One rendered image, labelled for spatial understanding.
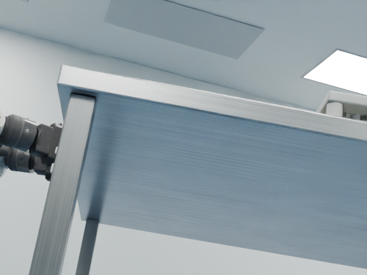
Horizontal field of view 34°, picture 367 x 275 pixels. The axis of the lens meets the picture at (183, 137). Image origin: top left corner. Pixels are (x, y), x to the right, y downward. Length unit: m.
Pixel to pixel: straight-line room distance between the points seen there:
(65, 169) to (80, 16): 4.18
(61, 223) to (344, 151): 0.46
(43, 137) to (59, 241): 0.86
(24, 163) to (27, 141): 0.24
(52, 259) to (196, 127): 0.31
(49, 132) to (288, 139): 0.89
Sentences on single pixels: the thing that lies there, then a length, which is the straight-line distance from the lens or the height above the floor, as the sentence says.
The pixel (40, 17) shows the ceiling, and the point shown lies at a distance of 5.23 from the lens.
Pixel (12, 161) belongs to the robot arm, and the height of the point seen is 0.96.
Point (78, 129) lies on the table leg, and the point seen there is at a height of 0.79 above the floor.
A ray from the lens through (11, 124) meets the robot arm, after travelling 1.66.
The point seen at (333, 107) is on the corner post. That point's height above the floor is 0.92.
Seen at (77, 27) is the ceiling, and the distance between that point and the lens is 5.21.
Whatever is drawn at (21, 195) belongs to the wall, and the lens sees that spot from 5.12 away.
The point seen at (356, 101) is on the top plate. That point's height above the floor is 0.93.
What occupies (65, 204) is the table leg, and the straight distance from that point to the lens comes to 0.88.
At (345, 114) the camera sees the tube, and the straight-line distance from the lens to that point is 1.08.
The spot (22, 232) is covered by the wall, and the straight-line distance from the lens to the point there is 5.07.
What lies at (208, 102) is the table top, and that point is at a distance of 0.91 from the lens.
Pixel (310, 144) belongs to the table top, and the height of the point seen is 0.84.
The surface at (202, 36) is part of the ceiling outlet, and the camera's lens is 4.94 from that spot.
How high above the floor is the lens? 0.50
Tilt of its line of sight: 19 degrees up
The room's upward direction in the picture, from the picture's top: 9 degrees clockwise
